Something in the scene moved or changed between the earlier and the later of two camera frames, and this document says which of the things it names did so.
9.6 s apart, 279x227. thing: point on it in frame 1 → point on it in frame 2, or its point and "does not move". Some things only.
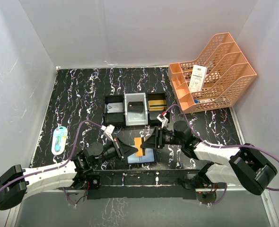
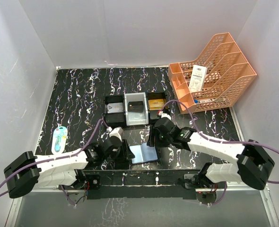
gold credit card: [137, 141] → [156, 104]
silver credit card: [115, 107] does not move
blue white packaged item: [59, 140] does not move
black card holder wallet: [150, 157] does not move
